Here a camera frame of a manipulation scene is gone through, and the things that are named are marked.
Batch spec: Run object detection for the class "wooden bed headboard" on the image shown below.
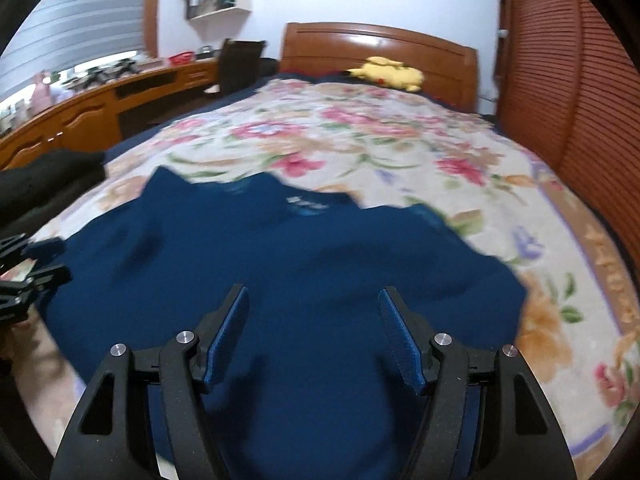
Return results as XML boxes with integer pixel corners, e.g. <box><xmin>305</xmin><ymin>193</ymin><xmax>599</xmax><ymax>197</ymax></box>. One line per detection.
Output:
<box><xmin>279</xmin><ymin>22</ymin><xmax>480</xmax><ymax>112</ymax></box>

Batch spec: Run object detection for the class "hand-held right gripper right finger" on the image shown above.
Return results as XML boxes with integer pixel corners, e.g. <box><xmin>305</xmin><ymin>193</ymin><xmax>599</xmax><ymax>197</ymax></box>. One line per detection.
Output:
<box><xmin>377</xmin><ymin>285</ymin><xmax>577</xmax><ymax>480</ymax></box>

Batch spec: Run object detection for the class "floral blanket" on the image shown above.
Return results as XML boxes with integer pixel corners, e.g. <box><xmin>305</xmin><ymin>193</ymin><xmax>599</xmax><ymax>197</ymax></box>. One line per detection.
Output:
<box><xmin>10</xmin><ymin>77</ymin><xmax>640</xmax><ymax>466</ymax></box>

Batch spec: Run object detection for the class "wooden louvered wardrobe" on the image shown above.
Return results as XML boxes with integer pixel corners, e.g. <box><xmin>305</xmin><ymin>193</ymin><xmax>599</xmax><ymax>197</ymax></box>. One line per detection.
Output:
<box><xmin>495</xmin><ymin>0</ymin><xmax>640</xmax><ymax>261</ymax></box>

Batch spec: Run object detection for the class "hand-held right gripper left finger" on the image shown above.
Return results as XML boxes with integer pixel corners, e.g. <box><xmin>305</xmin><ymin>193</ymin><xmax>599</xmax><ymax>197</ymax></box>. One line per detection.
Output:
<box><xmin>50</xmin><ymin>284</ymin><xmax>250</xmax><ymax>480</ymax></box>

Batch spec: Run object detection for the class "wooden window frame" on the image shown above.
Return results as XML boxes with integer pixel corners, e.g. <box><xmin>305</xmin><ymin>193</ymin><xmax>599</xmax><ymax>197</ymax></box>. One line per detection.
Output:
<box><xmin>142</xmin><ymin>0</ymin><xmax>164</xmax><ymax>59</ymax></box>

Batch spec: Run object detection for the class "wooden desk cabinet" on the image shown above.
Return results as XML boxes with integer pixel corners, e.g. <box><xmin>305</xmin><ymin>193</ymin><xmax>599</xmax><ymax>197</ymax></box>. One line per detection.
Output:
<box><xmin>0</xmin><ymin>57</ymin><xmax>222</xmax><ymax>171</ymax></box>

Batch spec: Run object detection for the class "blue suit jacket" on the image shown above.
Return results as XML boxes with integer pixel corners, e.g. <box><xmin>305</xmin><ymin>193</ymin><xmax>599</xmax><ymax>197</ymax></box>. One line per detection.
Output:
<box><xmin>25</xmin><ymin>166</ymin><xmax>528</xmax><ymax>480</ymax></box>

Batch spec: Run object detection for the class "group of black gadgets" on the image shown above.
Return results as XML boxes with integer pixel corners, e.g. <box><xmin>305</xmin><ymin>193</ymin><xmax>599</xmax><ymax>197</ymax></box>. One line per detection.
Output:
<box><xmin>74</xmin><ymin>60</ymin><xmax>142</xmax><ymax>87</ymax></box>

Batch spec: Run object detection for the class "black cloth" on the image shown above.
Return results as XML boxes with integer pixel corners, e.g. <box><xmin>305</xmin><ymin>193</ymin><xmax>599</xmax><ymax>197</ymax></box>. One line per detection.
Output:
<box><xmin>0</xmin><ymin>149</ymin><xmax>107</xmax><ymax>231</ymax></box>

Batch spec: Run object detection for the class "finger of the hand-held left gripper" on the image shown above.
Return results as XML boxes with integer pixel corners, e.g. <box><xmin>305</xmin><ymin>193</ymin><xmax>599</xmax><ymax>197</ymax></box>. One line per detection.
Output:
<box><xmin>0</xmin><ymin>265</ymin><xmax>72</xmax><ymax>322</ymax></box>
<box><xmin>0</xmin><ymin>233</ymin><xmax>67</xmax><ymax>263</ymax></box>

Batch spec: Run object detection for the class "grey window blind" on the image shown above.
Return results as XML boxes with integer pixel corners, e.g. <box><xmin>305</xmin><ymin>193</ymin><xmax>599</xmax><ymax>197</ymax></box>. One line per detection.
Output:
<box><xmin>0</xmin><ymin>0</ymin><xmax>151</xmax><ymax>106</ymax></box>

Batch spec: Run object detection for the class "yellow plush toy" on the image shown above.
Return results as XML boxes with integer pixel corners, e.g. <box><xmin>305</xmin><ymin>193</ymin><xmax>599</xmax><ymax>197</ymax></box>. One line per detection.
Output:
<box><xmin>346</xmin><ymin>56</ymin><xmax>426</xmax><ymax>92</ymax></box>

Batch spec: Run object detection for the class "black chair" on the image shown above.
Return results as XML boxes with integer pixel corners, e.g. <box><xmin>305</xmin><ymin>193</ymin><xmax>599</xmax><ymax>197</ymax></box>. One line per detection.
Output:
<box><xmin>202</xmin><ymin>39</ymin><xmax>267</xmax><ymax>98</ymax></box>

